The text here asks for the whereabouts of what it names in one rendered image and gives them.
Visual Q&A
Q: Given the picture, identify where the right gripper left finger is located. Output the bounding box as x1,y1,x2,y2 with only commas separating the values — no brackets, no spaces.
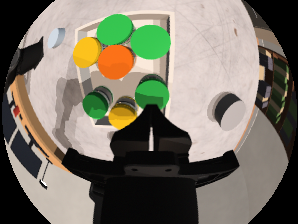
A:
109,104,152,163

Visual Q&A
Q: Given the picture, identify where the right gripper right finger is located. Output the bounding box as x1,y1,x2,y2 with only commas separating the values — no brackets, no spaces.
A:
152,104,192,163

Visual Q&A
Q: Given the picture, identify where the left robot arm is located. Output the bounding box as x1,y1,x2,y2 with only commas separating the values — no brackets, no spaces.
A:
3,36,44,97

